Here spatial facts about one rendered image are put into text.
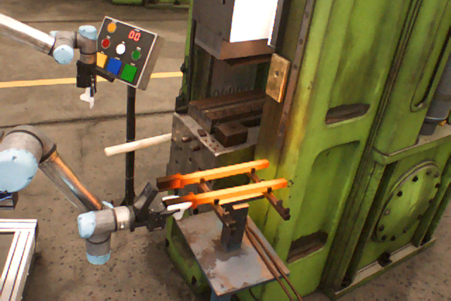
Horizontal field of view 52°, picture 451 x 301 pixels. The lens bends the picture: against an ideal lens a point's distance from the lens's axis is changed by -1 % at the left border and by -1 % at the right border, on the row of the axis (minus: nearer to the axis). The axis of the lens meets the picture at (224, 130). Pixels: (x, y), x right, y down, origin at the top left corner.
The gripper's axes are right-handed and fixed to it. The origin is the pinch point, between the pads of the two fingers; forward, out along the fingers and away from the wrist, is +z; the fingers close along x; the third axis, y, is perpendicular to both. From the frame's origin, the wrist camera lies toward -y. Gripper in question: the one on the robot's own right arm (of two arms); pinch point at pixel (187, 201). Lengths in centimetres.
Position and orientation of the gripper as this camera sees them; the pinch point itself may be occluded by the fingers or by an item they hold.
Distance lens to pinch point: 159.0
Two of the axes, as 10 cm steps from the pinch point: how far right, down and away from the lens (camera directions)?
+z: 9.0, -1.2, 4.2
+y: -1.3, 8.5, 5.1
